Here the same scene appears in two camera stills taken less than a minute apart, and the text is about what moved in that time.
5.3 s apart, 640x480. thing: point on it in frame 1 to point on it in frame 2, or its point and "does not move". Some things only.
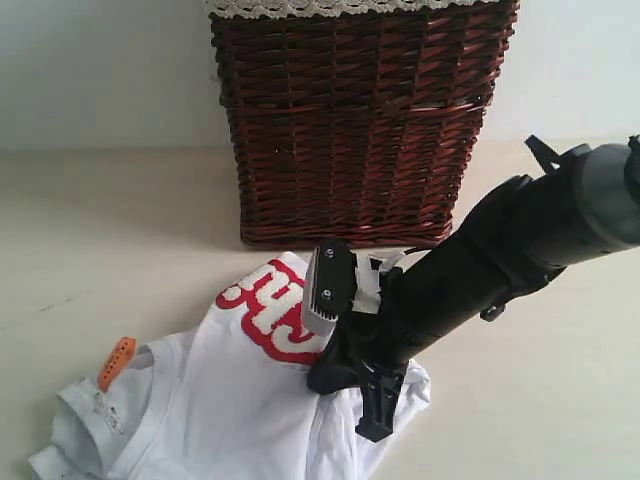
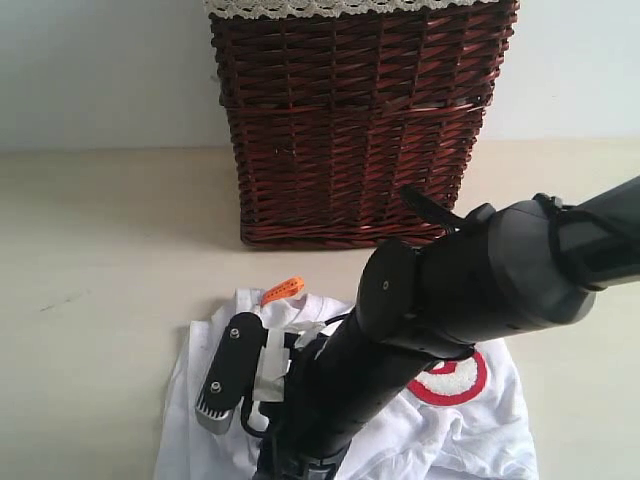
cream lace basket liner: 238,9 does not move
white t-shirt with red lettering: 227,396 to 465,419
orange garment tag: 121,357 to 282,290
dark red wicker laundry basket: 361,128 does not move
